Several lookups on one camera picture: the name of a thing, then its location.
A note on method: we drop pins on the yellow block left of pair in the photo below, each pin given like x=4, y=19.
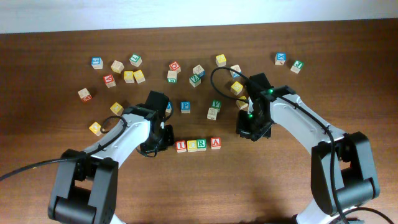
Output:
x=129, y=76

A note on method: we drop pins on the plain block blue side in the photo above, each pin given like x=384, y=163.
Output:
x=199, y=70

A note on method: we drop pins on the blue P block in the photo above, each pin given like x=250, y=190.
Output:
x=185, y=107

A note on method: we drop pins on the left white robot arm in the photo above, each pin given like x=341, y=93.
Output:
x=86, y=183

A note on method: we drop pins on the blue S block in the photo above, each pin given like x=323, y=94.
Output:
x=97, y=63

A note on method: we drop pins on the green Z block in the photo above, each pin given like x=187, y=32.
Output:
x=195, y=80

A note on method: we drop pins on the red A block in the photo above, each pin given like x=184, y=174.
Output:
x=215, y=143

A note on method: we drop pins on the blue X block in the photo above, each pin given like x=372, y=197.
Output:
x=280, y=58

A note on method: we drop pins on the red C block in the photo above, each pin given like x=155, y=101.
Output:
x=175, y=66

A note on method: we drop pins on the green V block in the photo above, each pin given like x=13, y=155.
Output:
x=216, y=105

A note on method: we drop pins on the red X block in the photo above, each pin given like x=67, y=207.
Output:
x=109, y=81

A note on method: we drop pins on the plain block green side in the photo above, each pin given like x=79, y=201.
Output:
x=172, y=76

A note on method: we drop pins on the yellow block of pair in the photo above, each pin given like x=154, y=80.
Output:
x=129, y=76
x=139, y=76

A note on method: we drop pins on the yellow top block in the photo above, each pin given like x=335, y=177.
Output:
x=221, y=60

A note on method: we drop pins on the yellow block right of pair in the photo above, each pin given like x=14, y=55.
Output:
x=139, y=76

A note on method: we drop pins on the yellow K block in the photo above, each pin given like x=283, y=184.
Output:
x=236, y=88

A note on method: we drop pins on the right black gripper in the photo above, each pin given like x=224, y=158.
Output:
x=244, y=130

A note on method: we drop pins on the yellow block far left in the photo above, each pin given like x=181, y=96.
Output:
x=95, y=128

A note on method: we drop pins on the plain tan block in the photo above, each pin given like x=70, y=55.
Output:
x=117, y=66

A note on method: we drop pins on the yellow C block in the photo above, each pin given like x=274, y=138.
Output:
x=191, y=145

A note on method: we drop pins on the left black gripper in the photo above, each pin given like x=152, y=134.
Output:
x=170, y=140

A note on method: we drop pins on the red I block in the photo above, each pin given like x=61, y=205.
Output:
x=181, y=146

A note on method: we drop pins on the green J block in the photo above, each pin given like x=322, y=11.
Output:
x=297, y=66

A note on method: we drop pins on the green R block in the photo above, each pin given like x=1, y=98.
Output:
x=201, y=144

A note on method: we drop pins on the yellow G block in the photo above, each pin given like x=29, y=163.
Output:
x=241, y=103

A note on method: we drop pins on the green L block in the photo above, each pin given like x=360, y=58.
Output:
x=135, y=60

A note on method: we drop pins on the yellow O block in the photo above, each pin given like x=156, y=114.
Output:
x=117, y=109

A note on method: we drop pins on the blue D block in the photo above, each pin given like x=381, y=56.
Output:
x=235, y=71

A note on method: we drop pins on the blue H block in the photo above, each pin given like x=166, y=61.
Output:
x=169, y=108

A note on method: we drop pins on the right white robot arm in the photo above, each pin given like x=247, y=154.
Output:
x=343, y=172

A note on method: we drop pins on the plain wooden block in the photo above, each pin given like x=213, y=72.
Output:
x=212, y=113

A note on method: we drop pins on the red side wooden block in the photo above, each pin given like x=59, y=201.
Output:
x=84, y=95

